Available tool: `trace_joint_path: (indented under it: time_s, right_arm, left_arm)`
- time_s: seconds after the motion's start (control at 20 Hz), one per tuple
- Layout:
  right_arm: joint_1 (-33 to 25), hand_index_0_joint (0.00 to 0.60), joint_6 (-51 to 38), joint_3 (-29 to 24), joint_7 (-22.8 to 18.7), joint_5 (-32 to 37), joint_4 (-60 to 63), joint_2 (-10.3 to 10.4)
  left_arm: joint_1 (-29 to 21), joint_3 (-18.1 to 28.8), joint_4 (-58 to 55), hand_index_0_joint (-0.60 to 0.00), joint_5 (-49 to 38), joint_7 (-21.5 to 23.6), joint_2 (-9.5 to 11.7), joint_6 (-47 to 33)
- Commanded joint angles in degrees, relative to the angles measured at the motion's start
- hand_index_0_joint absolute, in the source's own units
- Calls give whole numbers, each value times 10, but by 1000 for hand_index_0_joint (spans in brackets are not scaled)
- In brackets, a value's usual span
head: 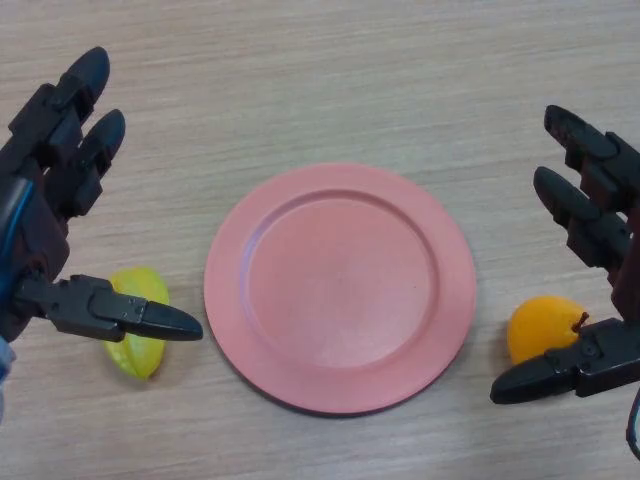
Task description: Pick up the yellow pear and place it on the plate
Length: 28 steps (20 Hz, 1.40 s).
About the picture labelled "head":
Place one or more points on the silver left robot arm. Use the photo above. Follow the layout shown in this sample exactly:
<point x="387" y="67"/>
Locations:
<point x="4" y="370"/>

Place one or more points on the pink round plate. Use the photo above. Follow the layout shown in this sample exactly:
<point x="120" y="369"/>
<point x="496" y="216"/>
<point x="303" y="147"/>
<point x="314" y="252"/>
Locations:
<point x="340" y="290"/>

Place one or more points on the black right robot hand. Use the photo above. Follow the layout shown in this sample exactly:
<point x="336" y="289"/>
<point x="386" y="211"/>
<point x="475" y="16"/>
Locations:
<point x="605" y="220"/>

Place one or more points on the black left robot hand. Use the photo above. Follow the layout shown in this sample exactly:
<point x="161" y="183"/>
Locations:
<point x="35" y="225"/>

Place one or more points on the yellow starfruit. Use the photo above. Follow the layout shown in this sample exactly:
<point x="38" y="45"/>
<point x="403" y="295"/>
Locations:
<point x="140" y="360"/>

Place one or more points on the yellow pear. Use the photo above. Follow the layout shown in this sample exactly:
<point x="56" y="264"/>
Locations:
<point x="537" y="325"/>

